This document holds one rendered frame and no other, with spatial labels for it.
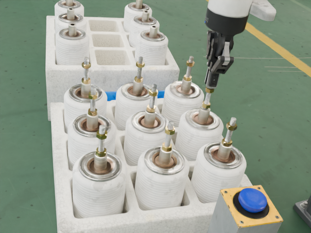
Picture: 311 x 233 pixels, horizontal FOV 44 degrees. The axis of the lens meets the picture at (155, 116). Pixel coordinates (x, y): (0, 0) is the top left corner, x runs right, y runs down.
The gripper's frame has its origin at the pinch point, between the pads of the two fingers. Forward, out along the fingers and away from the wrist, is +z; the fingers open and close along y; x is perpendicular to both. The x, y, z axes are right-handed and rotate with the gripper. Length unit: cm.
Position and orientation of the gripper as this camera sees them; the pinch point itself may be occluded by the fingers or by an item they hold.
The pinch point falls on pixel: (212, 77)
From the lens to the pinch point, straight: 78.1
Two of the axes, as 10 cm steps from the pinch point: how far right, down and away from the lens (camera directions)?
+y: 0.8, 5.9, -8.0
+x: 9.9, 0.5, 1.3
